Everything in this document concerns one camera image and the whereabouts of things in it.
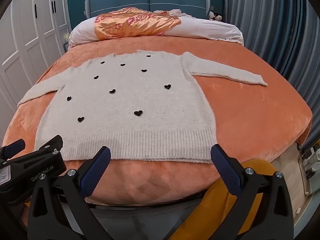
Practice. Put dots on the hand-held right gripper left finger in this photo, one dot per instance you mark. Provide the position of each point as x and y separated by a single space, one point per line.
96 172

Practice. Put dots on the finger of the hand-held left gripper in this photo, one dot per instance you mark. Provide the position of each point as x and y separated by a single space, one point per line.
51 142
15 146

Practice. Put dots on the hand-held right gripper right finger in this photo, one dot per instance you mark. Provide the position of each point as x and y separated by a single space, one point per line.
226 171

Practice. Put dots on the white sweater with black hearts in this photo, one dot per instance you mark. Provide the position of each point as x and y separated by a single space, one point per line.
125 117

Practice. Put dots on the person's yellow pants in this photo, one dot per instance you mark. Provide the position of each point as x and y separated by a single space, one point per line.
197 220

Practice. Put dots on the orange plush blanket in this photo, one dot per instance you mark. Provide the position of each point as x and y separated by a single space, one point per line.
250 117

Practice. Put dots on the light wooden bed platform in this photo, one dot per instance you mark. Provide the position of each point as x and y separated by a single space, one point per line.
287 185

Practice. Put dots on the grey bed base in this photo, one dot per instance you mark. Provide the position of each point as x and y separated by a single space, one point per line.
150 208

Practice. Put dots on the white wardrobe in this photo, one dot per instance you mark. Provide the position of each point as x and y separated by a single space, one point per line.
25 35

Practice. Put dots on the orange floral satin cloth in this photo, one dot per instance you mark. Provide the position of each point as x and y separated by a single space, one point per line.
130 27

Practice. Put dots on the white pillow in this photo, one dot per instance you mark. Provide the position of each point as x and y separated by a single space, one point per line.
212 30

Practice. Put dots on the grey-blue curtain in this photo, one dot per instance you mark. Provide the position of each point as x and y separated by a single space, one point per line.
262 30

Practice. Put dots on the black and white plush toy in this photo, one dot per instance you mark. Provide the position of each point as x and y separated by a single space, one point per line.
211 15
218 18

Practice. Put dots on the blue upholstered headboard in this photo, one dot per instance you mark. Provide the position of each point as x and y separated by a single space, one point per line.
120 1

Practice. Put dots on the pale pink cloth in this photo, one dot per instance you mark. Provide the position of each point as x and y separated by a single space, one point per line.
176 12

